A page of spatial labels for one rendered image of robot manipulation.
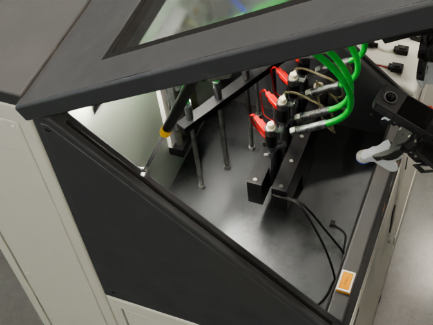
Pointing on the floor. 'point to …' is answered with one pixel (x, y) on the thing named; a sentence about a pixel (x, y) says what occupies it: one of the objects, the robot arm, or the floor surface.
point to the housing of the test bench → (40, 177)
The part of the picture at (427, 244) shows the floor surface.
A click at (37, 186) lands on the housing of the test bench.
